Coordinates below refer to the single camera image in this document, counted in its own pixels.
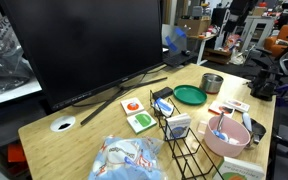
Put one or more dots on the light blue silicone utensil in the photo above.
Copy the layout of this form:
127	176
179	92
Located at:
247	121

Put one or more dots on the small black box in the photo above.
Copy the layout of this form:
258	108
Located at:
163	93

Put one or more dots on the white card box orange circle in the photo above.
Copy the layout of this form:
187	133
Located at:
132	106

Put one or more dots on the black monitor stand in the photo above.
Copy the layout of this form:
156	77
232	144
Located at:
114	97

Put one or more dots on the white box blue label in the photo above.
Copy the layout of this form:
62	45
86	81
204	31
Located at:
164	107

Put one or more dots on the white card box green circle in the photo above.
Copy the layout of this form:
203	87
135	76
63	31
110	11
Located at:
141	121

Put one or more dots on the green plastic plate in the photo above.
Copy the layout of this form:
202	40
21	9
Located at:
190	95

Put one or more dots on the white box dark blue circle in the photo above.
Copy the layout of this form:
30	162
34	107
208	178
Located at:
177	126

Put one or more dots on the clear shield blue tape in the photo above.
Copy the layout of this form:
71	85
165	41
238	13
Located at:
176	39

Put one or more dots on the round stainless steel container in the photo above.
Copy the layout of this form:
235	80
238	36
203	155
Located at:
211	83

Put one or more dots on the blue patterned cloth bag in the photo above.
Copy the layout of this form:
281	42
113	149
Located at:
128	159

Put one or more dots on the white birds book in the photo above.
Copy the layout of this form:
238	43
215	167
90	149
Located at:
218	108

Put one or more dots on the white background desk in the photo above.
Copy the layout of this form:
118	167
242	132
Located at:
202	41

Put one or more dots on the metal spoon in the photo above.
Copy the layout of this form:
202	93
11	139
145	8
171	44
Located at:
219	126

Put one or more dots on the large black monitor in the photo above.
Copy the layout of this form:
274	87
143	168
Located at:
78	48

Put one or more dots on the cardboard box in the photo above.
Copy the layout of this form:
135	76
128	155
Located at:
195	27

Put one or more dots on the small white picture card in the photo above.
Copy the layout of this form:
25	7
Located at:
238	105

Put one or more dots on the white green book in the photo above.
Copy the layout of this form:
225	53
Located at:
235	169

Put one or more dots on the orange armchair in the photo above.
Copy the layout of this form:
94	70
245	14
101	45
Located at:
277	44

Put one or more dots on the black plastic bag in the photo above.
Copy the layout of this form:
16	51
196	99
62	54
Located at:
14	71

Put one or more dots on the black wire rack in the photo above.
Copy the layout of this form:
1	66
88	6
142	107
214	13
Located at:
190	156

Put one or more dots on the white desk cable grommet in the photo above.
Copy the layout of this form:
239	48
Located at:
62	123

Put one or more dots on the blue handled white utensil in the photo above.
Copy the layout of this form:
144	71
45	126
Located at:
225	137

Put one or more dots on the black table clamp mount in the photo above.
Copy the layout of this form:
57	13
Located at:
263	84

